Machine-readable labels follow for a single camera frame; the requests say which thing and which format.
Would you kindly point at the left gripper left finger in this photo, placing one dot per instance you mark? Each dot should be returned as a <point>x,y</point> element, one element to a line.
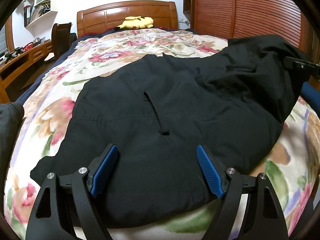
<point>66,200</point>

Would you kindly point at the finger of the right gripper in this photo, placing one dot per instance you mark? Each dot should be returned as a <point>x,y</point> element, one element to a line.
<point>311,68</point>

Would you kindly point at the black double-breasted coat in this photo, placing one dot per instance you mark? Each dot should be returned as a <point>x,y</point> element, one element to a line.
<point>158,109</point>

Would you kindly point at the navy blue folded garment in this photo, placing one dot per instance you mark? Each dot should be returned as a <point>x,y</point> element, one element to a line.
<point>311,96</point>

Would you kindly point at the floral bed blanket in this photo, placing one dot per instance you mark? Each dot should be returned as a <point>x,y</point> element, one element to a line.
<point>293,164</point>

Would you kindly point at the wooden louvered wardrobe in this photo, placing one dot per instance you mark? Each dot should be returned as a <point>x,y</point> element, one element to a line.
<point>241,18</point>

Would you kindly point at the dark grey folded garment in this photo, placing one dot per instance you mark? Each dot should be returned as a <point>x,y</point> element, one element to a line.
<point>11,117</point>

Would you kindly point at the wooden bed headboard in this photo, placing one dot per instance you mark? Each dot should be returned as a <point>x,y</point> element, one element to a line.
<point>101,18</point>

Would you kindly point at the wooden desk cabinet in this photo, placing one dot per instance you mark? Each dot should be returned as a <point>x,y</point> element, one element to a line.
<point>16,67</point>

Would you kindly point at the yellow plush toy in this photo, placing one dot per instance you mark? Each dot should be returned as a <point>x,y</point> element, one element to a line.
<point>136,22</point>

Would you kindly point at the red basket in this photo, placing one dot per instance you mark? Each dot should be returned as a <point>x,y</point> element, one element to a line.
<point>28,46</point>

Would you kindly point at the dark wooden chair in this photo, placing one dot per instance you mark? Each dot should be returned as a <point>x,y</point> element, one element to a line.
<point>61,40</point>

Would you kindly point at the white wall shelf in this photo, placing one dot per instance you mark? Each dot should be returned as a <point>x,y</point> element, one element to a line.
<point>36,10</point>

